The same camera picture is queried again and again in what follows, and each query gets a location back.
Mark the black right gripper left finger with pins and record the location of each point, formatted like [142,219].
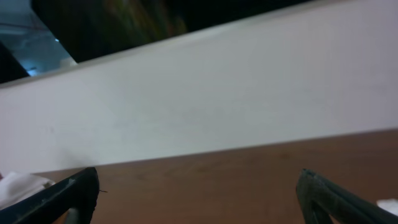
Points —
[79,191]

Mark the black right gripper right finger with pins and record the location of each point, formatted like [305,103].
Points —
[322,200]

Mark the white crumpled garment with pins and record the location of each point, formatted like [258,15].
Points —
[16,187]

